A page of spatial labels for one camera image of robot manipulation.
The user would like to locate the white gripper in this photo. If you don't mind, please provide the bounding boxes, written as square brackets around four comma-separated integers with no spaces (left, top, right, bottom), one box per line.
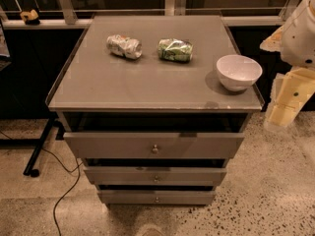
[260,0,315,131]

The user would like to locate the grey top drawer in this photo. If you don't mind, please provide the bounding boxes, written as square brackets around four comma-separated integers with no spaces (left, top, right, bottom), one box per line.
[64,132,244,159]

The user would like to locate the grey drawer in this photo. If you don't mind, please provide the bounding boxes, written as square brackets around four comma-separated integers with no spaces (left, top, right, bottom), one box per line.
[97,190,216,206]
[85,166,226,186]
[64,132,244,159]

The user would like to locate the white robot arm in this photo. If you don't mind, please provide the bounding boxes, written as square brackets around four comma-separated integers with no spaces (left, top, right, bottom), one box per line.
[260,0,315,131]

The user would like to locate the grey drawer cabinet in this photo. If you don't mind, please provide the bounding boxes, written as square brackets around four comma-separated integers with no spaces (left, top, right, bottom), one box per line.
[46,16,263,192]

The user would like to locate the grey middle drawer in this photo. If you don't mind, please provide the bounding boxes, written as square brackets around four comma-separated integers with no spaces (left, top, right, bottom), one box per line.
[85,166,226,186]

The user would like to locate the grey bottom drawer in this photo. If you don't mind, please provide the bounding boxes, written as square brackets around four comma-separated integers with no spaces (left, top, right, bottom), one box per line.
[97,190,216,206]

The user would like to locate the white bowl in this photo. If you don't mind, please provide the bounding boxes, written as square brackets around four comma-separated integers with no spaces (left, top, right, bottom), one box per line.
[217,54,263,91]

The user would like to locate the crushed green can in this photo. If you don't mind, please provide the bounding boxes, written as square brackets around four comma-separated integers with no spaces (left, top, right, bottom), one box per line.
[157,38,193,62]

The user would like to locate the crushed silver can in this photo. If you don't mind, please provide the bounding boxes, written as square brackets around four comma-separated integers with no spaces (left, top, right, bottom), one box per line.
[106,34,142,60]

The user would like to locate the yellow black object on ledge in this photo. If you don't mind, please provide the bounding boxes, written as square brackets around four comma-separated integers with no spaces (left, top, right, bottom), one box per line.
[20,9,40,25]

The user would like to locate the black table leg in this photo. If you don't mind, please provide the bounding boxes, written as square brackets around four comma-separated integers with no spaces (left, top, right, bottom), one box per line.
[23,117,55,176]

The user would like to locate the black cable on floor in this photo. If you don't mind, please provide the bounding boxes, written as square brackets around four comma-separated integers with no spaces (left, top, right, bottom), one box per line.
[0,130,82,236]

